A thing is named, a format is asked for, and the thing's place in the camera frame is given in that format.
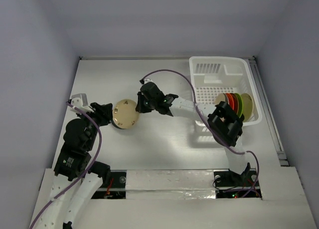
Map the cream floral plate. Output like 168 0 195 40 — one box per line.
241 93 254 122

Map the aluminium rail right side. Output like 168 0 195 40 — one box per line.
249 59 290 167

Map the foil taped strip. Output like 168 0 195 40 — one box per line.
125 170 216 200

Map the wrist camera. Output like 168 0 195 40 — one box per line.
70 93 91 113
140 77 153 85

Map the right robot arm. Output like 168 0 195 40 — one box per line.
136 80 251 185

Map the tan brown plate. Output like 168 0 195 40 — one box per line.
214 93 228 106

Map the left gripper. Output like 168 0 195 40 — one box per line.
78 101 113 149

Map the orange plate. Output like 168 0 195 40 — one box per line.
226 93 236 111

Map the yellow patterned dark plate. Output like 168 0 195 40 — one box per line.
231 93 239 114

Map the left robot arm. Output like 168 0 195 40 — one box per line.
29 100 113 229

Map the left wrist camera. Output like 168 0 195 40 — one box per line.
70 93 91 113

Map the lime green plate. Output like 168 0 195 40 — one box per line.
235 93 245 120

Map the beige plate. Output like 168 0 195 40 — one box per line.
112 99 140 121

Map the white plastic dish rack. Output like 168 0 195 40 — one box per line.
189 56 262 126

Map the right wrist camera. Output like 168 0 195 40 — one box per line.
140 77 153 85

